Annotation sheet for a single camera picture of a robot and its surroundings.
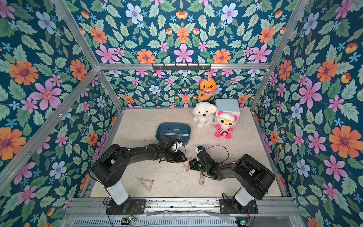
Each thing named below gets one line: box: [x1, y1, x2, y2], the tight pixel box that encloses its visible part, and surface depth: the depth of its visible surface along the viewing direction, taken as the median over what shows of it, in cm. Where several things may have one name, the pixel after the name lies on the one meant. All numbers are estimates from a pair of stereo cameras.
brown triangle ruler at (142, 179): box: [136, 176, 155, 193], surface depth 84 cm
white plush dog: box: [192, 101, 217, 129], surface depth 98 cm
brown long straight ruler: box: [198, 173, 206, 186], surface depth 84 cm
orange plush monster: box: [198, 77, 217, 102], surface depth 100 cm
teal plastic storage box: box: [155, 122, 192, 146], surface depth 106 cm
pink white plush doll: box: [215, 110, 238, 140], surface depth 97 cm
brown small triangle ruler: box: [181, 156, 192, 174], surface depth 90 cm
